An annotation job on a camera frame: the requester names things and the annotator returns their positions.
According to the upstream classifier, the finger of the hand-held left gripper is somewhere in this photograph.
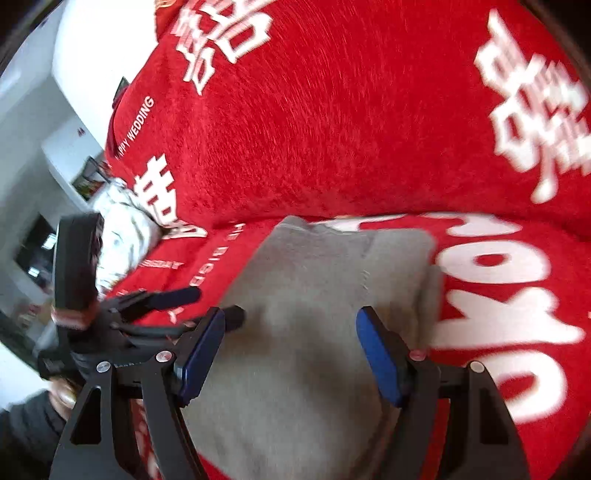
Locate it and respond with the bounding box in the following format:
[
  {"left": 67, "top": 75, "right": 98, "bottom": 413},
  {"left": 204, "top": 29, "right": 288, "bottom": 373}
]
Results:
[
  {"left": 120, "top": 305, "right": 246, "bottom": 342},
  {"left": 115, "top": 287, "right": 203, "bottom": 320}
]

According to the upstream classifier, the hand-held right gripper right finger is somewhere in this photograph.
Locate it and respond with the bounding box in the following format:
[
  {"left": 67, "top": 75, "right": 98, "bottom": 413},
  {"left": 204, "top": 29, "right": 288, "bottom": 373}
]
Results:
[{"left": 355, "top": 305, "right": 532, "bottom": 480}]

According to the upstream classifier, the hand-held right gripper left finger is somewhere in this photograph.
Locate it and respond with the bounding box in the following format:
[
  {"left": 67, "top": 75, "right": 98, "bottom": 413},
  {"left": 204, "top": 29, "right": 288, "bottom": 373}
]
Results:
[{"left": 48, "top": 307, "right": 227, "bottom": 480}]

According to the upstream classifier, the grey knit sweater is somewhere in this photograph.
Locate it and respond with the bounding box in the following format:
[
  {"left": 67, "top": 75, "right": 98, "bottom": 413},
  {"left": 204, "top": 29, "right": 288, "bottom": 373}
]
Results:
[{"left": 185, "top": 215, "right": 446, "bottom": 480}]

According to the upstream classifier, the person's left forearm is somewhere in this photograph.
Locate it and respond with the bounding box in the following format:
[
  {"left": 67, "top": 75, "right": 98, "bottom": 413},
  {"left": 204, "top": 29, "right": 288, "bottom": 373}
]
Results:
[{"left": 0, "top": 390, "right": 70, "bottom": 477}]

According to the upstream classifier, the person's left hand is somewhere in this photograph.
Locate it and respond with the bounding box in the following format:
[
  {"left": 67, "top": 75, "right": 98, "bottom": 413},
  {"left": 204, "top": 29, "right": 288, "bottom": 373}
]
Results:
[{"left": 48, "top": 376, "right": 86, "bottom": 422}]

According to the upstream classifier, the dark television screen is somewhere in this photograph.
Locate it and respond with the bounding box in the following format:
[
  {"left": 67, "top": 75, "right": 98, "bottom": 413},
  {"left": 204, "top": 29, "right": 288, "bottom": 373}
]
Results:
[{"left": 14, "top": 215, "right": 58, "bottom": 278}]

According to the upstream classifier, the white patterned cloth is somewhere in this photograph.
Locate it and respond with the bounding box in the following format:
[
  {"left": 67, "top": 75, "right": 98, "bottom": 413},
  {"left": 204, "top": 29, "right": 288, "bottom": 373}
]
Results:
[{"left": 90, "top": 178, "right": 164, "bottom": 296}]

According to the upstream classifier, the red printed sofa cover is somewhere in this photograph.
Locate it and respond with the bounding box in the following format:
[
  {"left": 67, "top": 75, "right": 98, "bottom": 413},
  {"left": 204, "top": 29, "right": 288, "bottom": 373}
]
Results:
[{"left": 104, "top": 0, "right": 591, "bottom": 480}]

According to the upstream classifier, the colourful picture frame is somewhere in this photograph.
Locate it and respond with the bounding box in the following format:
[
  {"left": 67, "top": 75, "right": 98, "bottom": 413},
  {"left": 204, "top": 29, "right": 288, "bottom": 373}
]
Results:
[{"left": 71, "top": 156, "right": 112, "bottom": 201}]

